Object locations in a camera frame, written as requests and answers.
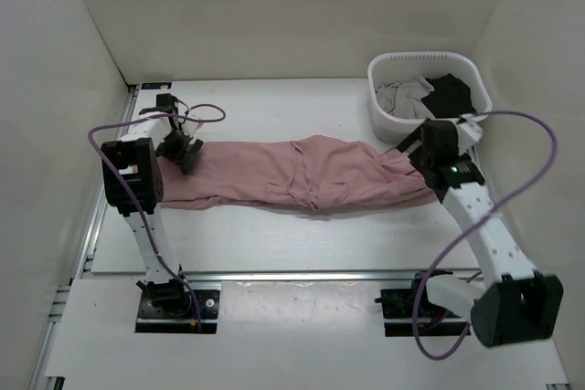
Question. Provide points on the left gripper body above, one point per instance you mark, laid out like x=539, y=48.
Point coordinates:
x=175, y=146

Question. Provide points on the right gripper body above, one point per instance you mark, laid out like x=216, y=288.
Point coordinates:
x=419, y=160

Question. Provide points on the pink trousers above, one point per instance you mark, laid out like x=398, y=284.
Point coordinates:
x=317, y=173

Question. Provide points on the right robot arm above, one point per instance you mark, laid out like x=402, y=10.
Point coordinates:
x=517, y=302

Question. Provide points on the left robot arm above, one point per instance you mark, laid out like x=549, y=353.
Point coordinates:
x=133, y=184

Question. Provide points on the white plastic basket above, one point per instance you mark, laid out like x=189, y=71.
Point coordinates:
x=401, y=66

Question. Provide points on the grey garment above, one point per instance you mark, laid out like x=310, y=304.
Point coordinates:
x=404, y=99

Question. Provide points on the black garment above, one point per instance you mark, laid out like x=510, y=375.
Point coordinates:
x=450, y=98

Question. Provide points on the black label strip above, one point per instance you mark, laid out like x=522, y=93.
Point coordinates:
x=156, y=86

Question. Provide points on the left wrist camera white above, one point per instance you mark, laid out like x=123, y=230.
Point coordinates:
x=191, y=124

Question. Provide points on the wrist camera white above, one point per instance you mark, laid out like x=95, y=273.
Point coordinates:
x=191, y=124
x=469, y=132

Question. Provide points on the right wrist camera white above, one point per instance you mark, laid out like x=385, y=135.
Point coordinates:
x=469, y=132

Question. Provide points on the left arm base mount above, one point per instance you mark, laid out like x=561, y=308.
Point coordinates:
x=151, y=319

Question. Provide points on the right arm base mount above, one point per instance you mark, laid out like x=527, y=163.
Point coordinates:
x=397, y=306

